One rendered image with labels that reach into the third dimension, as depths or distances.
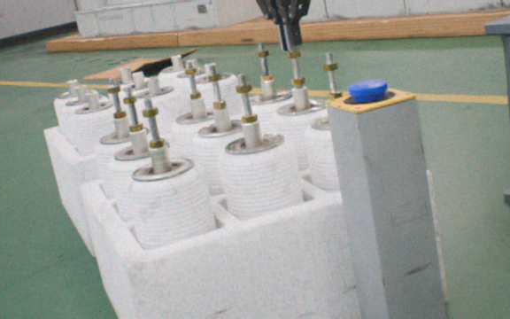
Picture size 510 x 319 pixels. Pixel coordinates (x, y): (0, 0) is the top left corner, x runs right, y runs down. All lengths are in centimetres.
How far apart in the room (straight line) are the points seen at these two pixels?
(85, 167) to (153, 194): 51
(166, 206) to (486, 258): 49
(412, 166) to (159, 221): 29
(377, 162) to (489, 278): 37
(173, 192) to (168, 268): 8
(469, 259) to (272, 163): 38
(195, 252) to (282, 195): 13
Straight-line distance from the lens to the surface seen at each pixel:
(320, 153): 94
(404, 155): 78
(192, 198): 87
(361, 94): 77
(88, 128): 139
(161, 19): 461
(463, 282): 108
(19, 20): 752
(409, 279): 82
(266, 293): 90
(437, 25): 310
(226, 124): 103
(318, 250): 91
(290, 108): 109
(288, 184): 91
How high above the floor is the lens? 49
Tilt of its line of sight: 13 degrees down
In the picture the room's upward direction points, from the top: 11 degrees counter-clockwise
